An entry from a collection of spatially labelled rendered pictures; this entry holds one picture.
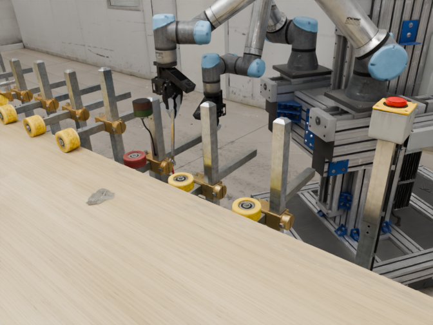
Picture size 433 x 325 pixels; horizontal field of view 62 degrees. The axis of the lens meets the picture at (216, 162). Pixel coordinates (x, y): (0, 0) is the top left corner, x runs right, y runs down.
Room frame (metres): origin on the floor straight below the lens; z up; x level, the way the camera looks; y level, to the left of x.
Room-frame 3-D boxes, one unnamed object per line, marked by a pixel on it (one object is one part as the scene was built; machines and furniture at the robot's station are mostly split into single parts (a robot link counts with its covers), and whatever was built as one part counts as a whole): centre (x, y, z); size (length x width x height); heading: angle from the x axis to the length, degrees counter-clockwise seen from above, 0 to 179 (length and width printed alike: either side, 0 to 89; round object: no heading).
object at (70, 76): (1.52, 0.60, 0.90); 0.03 x 0.03 x 0.48; 50
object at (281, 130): (0.88, -0.17, 0.90); 0.03 x 0.03 x 0.48; 50
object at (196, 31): (1.30, 0.06, 1.30); 0.11 x 0.11 x 0.08; 82
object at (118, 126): (1.37, 0.42, 0.95); 0.13 x 0.06 x 0.05; 50
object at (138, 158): (1.16, 0.29, 0.85); 0.08 x 0.08 x 0.11
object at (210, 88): (1.50, 0.01, 1.05); 0.08 x 0.08 x 0.05
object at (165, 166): (1.21, 0.23, 0.85); 0.13 x 0.06 x 0.05; 50
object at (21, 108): (1.75, 0.78, 0.95); 0.50 x 0.04 x 0.04; 140
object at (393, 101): (0.71, -0.37, 1.22); 0.04 x 0.04 x 0.02
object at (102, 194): (0.90, 0.35, 0.91); 0.09 x 0.07 x 0.02; 134
